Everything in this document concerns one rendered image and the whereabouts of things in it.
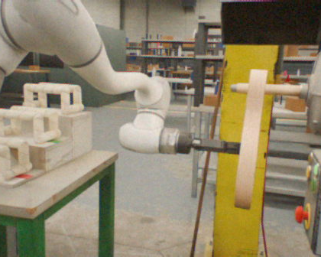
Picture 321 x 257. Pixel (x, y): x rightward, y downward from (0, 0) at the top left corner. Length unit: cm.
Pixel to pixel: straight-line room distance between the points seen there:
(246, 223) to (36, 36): 175
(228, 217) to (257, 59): 95
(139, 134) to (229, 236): 128
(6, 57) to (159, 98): 54
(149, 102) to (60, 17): 54
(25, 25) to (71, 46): 9
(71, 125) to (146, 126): 35
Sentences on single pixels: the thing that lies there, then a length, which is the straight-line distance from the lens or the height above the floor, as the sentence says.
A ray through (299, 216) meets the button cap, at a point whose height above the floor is 98.
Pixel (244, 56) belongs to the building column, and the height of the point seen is 135.
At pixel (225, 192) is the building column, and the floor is 55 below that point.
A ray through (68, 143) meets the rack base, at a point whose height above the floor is 100.
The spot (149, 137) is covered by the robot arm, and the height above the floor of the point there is 108.
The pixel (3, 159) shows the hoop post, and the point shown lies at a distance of 118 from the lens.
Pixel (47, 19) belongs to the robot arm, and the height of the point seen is 140.
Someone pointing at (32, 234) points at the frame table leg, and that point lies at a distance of 106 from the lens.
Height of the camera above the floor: 134
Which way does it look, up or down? 12 degrees down
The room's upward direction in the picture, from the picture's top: 2 degrees clockwise
